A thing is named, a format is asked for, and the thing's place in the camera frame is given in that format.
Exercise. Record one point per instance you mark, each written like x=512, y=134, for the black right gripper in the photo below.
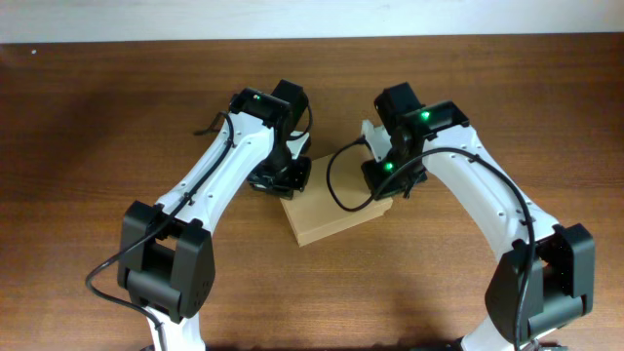
x=371, y=169

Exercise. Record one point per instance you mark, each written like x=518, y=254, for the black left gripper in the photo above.
x=288, y=186

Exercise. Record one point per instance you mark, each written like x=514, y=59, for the brown cardboard box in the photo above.
x=333, y=184

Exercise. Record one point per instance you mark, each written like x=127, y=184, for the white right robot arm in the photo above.
x=545, y=271

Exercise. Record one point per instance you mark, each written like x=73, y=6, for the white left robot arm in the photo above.
x=168, y=265

